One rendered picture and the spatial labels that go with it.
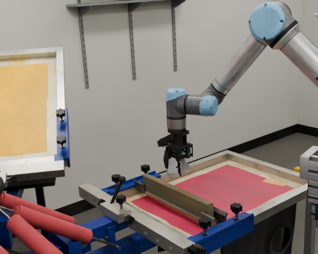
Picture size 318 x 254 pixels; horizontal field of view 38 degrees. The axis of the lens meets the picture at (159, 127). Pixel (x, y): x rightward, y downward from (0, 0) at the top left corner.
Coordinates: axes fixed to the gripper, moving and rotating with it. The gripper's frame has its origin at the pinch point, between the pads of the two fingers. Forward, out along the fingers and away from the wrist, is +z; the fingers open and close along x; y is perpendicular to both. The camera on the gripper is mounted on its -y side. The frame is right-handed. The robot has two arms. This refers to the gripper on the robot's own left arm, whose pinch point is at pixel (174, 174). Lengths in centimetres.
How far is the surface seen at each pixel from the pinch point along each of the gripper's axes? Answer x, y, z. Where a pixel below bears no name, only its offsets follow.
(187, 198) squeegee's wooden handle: -1.5, 8.6, 7.0
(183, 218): -2.3, 7.1, 16.2
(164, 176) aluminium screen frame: 15.3, -25.3, 13.3
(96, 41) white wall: 90, -200, -31
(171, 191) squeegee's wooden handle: -1.4, -0.6, 7.1
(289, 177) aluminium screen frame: 57, 14, 15
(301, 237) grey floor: 158, -44, 111
